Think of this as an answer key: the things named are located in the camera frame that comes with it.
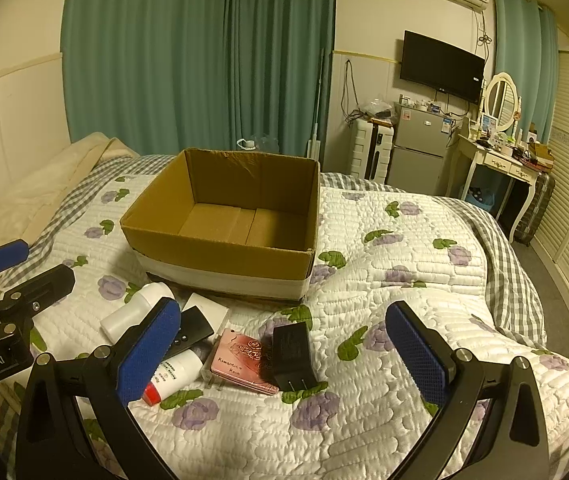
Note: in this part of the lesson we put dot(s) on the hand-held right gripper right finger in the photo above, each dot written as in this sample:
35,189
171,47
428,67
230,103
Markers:
417,355

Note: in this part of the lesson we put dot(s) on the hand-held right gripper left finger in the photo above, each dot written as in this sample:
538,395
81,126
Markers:
147,355

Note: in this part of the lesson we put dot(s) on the white tube with red cap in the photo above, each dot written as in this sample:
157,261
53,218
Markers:
179,367

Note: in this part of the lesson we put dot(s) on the black remote control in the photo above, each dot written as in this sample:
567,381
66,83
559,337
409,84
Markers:
195,327

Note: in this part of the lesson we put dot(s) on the white power adapter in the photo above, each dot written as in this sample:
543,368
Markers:
209,307

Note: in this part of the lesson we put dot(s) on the pink rose-print box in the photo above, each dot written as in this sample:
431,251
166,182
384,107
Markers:
242,360

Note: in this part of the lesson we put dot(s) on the brown cardboard box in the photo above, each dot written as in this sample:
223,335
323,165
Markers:
214,260

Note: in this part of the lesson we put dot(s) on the black power adapter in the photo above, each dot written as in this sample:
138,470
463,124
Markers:
292,350

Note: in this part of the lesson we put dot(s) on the beige blanket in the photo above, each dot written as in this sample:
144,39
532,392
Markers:
39,190

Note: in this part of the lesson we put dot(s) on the white floral quilt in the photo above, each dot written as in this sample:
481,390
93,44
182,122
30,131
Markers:
364,440

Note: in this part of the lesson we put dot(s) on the grey checkered bed sheet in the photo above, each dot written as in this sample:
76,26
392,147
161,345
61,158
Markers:
509,270

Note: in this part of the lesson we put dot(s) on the blue plastic basket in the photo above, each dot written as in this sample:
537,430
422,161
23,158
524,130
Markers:
481,200

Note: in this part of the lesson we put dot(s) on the dark suitcase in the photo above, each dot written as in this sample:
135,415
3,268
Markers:
534,205

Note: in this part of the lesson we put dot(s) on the grey two-door fridge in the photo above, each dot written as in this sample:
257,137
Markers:
417,150

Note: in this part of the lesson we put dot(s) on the white ribbed suitcase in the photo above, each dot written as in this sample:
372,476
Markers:
362,150

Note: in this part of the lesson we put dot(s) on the white dressing table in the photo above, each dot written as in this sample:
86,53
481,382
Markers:
501,160

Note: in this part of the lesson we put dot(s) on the clutter of cosmetics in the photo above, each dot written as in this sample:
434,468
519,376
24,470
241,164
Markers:
519,147

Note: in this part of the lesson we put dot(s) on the white flat mop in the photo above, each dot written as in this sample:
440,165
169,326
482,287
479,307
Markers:
314,147

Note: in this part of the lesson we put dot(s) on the clear water jug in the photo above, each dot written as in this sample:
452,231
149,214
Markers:
247,142

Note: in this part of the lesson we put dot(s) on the row of small fridge-top items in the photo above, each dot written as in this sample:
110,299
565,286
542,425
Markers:
422,106

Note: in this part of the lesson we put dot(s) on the clear plastic bag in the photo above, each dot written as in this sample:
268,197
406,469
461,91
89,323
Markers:
374,107

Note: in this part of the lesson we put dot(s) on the wide green curtain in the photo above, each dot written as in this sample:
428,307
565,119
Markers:
164,60

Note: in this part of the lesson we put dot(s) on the white oval mirror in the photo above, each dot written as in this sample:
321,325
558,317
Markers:
501,97

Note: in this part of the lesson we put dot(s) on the narrow green curtain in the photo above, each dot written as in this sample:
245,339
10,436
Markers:
514,35

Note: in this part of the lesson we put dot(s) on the black wall television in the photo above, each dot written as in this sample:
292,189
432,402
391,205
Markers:
439,65

